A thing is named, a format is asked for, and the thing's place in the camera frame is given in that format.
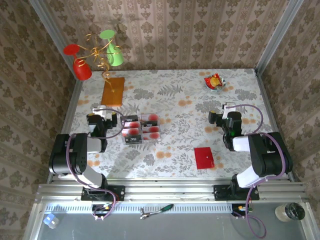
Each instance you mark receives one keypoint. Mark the aluminium front extrusion rail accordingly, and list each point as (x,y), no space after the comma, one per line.
(170,190)

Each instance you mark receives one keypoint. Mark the aluminium corner post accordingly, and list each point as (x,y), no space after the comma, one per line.
(278,35)
(52,35)

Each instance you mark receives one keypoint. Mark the green plastic wine glass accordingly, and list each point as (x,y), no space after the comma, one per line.
(115,58)

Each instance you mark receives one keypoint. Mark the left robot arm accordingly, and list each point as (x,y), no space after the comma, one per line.
(75,155)

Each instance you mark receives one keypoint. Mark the red card holder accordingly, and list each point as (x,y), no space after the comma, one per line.
(203,157)

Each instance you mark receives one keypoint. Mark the red plastic wine glass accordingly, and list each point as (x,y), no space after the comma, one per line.
(82,71)

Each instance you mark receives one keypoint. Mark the floral patterned table cover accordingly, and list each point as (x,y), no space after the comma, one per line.
(175,155)

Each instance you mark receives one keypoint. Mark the glass jar black lid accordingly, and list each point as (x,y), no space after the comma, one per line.
(295,212)

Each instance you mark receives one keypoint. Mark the black VIP card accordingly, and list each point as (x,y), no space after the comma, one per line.
(150,124)
(129,119)
(133,140)

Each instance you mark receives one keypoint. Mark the white card with red dot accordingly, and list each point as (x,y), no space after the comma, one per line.
(130,125)
(151,129)
(132,132)
(152,136)
(150,117)

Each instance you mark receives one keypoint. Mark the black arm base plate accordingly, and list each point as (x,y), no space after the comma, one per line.
(221,193)
(120,192)

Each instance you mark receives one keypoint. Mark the clear plastic compartment box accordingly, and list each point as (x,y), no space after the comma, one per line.
(139,135)

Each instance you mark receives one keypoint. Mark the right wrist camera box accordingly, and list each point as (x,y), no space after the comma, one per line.
(228,107)

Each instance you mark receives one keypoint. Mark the small blue white plastic box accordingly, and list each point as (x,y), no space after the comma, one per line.
(51,221)

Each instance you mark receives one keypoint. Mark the red snack packet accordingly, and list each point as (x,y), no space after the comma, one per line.
(212,81)

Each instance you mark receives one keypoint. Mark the black connector bracket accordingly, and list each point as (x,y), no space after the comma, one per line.
(101,208)
(240,208)

